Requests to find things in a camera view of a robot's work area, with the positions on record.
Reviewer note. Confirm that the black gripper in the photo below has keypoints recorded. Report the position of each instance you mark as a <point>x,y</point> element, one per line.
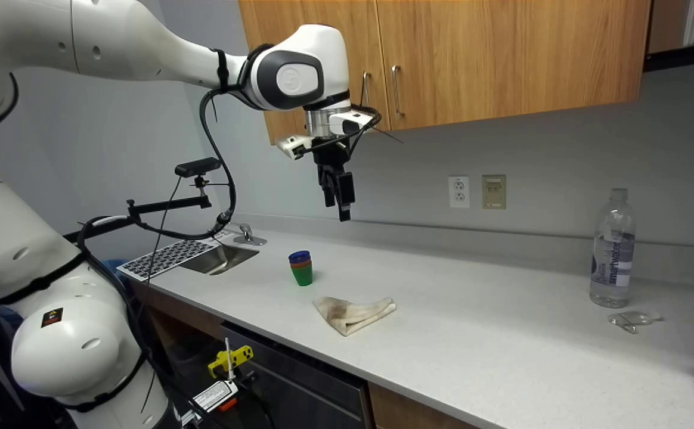
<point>330,157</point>

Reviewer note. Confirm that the beige stained towel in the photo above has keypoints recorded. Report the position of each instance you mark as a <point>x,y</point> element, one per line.
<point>348,318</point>

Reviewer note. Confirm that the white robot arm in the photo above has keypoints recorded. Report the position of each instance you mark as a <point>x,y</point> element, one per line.
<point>74,341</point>

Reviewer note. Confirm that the stacked blue green cups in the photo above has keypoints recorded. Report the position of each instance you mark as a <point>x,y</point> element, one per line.
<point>302,266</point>

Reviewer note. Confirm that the stainless steel sink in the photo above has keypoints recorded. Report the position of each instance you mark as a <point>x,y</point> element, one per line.
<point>221,261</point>

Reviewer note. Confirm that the yellow clamp tool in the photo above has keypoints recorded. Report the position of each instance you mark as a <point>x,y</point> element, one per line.
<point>231,361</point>

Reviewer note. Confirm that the dark dishwasher front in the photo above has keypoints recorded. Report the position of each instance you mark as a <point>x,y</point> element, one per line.
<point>302,391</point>

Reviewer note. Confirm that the clear plastic water bottle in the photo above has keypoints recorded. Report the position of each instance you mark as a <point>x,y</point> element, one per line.
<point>613,253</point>

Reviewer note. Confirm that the crumpled clear plastic wrapper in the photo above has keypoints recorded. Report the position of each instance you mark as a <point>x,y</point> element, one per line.
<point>634,320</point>

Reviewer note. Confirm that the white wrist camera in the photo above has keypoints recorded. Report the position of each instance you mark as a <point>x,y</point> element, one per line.
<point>326,127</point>

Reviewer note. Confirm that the left cabinet door handle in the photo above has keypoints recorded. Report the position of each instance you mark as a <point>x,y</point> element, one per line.
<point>367,77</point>

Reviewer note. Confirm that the cabinet door handle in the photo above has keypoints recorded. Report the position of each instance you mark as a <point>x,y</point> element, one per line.
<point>398,73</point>
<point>367,77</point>

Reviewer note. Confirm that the right cabinet door handle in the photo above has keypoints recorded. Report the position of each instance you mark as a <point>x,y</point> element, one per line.
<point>398,73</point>

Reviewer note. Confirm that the white wall outlet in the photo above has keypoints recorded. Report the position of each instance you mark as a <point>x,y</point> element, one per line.
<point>460,192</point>

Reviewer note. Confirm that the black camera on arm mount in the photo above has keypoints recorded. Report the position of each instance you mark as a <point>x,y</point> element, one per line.
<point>134,211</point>

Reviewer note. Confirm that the wooden wall cabinet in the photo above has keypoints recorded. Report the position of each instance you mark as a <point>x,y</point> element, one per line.
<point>469,61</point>

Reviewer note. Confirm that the beige wall switch plate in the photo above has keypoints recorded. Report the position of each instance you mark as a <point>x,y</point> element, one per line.
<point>492,192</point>

